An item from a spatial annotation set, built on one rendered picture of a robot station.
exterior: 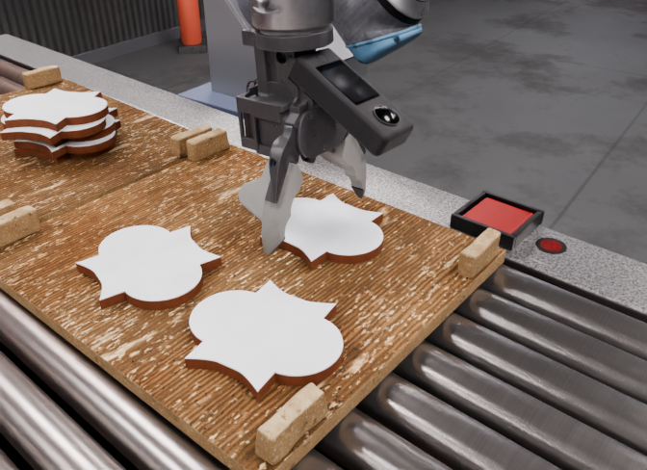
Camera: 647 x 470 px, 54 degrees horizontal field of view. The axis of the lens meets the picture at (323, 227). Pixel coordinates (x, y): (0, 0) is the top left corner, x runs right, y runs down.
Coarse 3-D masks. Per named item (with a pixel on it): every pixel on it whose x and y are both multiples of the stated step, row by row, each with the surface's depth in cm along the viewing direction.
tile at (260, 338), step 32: (192, 320) 53; (224, 320) 53; (256, 320) 53; (288, 320) 53; (320, 320) 53; (192, 352) 49; (224, 352) 49; (256, 352) 49; (288, 352) 49; (320, 352) 49; (256, 384) 46; (288, 384) 48
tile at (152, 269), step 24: (120, 240) 63; (144, 240) 63; (168, 240) 63; (192, 240) 63; (96, 264) 59; (120, 264) 59; (144, 264) 59; (168, 264) 59; (192, 264) 59; (216, 264) 61; (120, 288) 56; (144, 288) 56; (168, 288) 56; (192, 288) 56
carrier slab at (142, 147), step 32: (0, 96) 101; (0, 128) 90; (128, 128) 90; (160, 128) 90; (0, 160) 81; (32, 160) 81; (96, 160) 81; (128, 160) 81; (160, 160) 81; (0, 192) 74; (32, 192) 74; (64, 192) 74; (96, 192) 74
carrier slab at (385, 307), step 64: (128, 192) 74; (192, 192) 74; (320, 192) 74; (0, 256) 63; (64, 256) 63; (256, 256) 63; (384, 256) 63; (448, 256) 63; (64, 320) 54; (128, 320) 54; (384, 320) 54; (128, 384) 49; (192, 384) 48; (320, 384) 48
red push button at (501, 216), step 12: (480, 204) 73; (492, 204) 73; (504, 204) 73; (468, 216) 71; (480, 216) 71; (492, 216) 71; (504, 216) 71; (516, 216) 71; (528, 216) 71; (504, 228) 68; (516, 228) 68
